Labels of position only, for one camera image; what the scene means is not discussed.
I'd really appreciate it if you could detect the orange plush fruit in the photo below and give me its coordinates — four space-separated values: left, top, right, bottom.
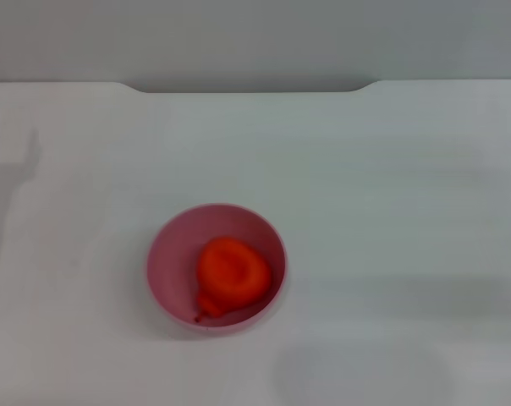
193 236 273 325

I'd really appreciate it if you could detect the pink bowl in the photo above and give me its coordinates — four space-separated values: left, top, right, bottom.
146 203 289 337

